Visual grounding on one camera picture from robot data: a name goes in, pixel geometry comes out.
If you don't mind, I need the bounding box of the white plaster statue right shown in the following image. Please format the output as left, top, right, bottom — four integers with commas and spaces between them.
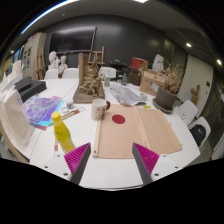
152, 54, 164, 72

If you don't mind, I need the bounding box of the small paint jar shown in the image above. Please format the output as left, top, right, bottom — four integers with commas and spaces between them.
66, 99, 74, 109

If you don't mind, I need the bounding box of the wooden easel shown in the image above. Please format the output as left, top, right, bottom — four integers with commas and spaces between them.
88, 47, 105, 67

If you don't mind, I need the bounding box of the clear plastic sheet stack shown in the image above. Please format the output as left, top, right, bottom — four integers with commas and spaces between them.
0, 86, 34, 149

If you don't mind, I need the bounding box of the dark red round coaster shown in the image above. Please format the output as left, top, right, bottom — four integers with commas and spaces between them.
112, 114, 125, 124

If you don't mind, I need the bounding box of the black box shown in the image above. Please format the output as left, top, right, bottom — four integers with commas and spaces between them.
15, 77, 46, 102

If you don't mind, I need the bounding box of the white plaster bust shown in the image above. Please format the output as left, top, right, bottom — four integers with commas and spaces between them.
48, 51, 60, 69
58, 55, 68, 75

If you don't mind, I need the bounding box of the potted dried plant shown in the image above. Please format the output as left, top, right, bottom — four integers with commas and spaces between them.
155, 64, 184, 111

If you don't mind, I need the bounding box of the yellow plastic bottle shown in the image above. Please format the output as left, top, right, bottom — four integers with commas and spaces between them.
51, 112, 75, 154

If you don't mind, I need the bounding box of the white chair right near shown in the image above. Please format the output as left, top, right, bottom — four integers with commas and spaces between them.
188, 117, 211, 147

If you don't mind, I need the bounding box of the white chair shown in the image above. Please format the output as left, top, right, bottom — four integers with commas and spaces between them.
62, 68, 79, 78
99, 67, 116, 78
188, 117, 211, 147
45, 69, 58, 80
174, 100, 198, 125

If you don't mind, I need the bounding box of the wooden sculpture on base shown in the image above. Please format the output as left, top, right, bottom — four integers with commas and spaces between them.
73, 53, 105, 104

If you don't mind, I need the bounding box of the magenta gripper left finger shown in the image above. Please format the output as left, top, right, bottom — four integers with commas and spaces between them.
64, 143, 91, 185

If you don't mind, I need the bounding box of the white chair far middle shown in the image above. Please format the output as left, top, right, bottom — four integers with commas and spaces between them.
62, 68, 79, 78

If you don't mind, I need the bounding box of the green bottle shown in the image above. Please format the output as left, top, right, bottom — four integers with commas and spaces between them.
104, 74, 110, 86

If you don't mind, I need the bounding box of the newspaper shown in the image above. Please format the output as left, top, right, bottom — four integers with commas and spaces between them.
109, 83, 145, 106

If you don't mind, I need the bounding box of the cardboard box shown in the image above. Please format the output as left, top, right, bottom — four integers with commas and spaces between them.
139, 69, 165, 96

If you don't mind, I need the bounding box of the polka dot mug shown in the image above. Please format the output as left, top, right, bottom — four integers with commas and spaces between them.
91, 99, 110, 121

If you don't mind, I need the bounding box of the red box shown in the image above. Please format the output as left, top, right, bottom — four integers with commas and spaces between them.
130, 57, 148, 69

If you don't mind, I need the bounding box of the beige cloth mat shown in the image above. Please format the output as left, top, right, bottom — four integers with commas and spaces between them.
93, 104, 182, 159

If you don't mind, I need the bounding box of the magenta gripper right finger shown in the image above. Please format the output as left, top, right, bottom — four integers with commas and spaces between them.
132, 143, 159, 185

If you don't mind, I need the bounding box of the white chair far left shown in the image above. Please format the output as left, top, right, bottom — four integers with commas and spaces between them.
45, 69, 58, 80

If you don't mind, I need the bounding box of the blackboard on wall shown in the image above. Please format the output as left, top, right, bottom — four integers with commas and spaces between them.
49, 27, 96, 53

